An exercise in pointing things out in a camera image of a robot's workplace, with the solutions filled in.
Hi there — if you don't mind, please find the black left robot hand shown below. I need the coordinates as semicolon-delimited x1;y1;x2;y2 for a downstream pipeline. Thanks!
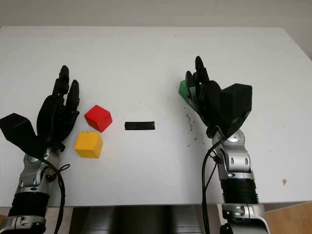
36;65;81;152

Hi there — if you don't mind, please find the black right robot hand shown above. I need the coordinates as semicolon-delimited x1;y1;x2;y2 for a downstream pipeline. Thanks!
184;56;223;136

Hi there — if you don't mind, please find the green wooden block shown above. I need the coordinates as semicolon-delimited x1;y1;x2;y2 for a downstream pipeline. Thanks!
178;80;190;102

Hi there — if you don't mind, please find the red wooden block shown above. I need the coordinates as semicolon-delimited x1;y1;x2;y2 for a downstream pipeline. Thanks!
84;104;113;133

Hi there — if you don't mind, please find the yellow wooden block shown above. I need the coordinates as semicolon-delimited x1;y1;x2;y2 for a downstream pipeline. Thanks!
74;132;104;159

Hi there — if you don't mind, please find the black tape strip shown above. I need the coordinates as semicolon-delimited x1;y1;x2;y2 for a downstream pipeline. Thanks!
124;121;156;131

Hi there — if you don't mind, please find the dark grey robot torso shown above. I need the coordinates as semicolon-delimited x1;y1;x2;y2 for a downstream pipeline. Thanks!
69;206;204;234

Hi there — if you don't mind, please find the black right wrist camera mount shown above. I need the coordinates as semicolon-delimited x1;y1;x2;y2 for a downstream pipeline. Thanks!
219;83;253;137

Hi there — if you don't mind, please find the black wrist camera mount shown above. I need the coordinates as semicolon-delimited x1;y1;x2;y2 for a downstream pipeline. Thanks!
0;113;47;159
219;83;253;137

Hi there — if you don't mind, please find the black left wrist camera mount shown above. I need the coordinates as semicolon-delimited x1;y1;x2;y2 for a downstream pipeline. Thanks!
0;113;47;159

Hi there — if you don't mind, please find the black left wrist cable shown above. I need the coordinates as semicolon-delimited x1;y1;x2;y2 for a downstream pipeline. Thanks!
41;156;71;234

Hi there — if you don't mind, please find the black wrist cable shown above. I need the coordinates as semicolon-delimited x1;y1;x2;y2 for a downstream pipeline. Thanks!
41;156;71;234
201;131;231;234

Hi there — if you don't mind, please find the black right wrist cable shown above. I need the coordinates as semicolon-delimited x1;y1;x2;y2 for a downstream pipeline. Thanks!
201;131;231;234

